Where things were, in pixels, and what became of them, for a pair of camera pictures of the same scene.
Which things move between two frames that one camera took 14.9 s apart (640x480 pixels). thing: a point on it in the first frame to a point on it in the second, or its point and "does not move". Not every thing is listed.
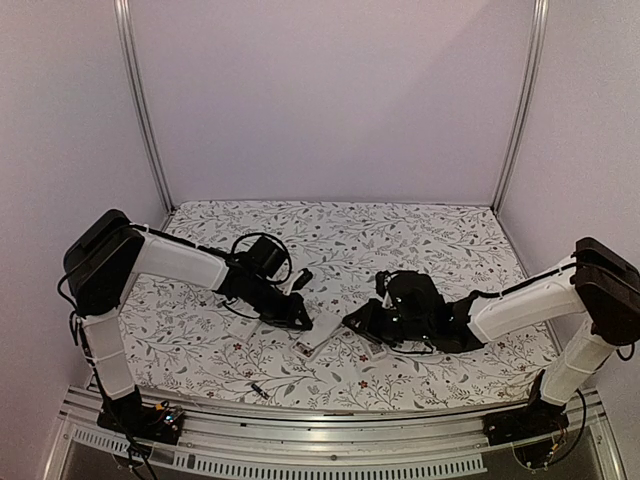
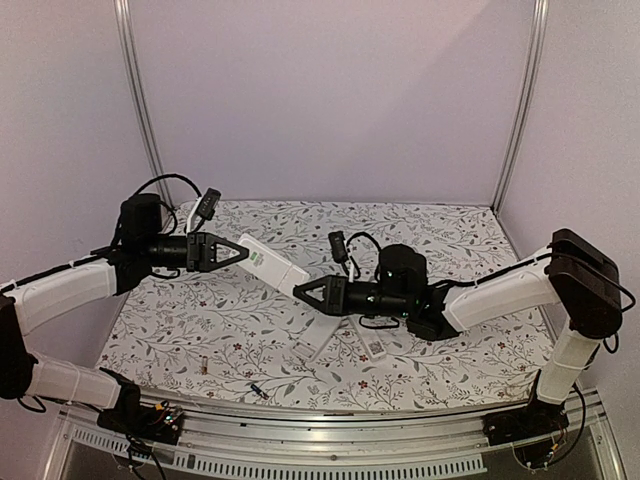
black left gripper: x=288 y=318 to x=201 y=252
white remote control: x=323 y=328 does not move
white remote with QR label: x=375 y=350 does not move
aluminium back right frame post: x=541 y=18 does not move
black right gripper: x=367 y=315 to x=335 y=293
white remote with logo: x=243 y=328 to x=271 y=267
